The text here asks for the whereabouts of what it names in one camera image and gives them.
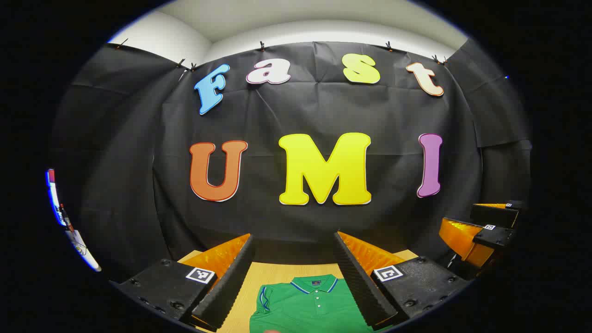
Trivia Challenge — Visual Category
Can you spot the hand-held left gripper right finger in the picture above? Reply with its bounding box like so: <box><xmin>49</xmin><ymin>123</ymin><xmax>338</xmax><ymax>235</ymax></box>
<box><xmin>333</xmin><ymin>231</ymin><xmax>472</xmax><ymax>331</ymax></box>

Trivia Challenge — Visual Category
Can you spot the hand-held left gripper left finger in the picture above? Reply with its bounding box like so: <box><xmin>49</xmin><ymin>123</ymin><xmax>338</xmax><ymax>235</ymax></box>
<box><xmin>110</xmin><ymin>234</ymin><xmax>256</xmax><ymax>333</ymax></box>

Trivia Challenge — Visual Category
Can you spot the green T-shirt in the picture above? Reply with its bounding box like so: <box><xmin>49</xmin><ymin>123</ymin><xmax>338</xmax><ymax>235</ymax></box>
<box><xmin>249</xmin><ymin>274</ymin><xmax>374</xmax><ymax>333</ymax></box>

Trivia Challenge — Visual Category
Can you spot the white side table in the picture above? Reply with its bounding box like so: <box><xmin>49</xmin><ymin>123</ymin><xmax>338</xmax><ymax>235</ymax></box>
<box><xmin>65</xmin><ymin>229</ymin><xmax>101</xmax><ymax>272</ymax></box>

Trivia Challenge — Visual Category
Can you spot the black backdrop cloth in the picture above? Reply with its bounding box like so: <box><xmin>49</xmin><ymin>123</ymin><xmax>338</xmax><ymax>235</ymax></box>
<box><xmin>51</xmin><ymin>41</ymin><xmax>532</xmax><ymax>283</ymax></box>

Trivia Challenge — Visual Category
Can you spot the computer monitor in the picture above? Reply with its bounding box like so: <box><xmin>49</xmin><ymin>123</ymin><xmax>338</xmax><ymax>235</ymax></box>
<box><xmin>46</xmin><ymin>169</ymin><xmax>68</xmax><ymax>227</ymax></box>

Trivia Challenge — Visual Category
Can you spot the row of black cloth clips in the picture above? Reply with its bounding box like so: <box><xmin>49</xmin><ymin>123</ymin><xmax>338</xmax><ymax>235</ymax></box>
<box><xmin>116</xmin><ymin>38</ymin><xmax>449</xmax><ymax>72</ymax></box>

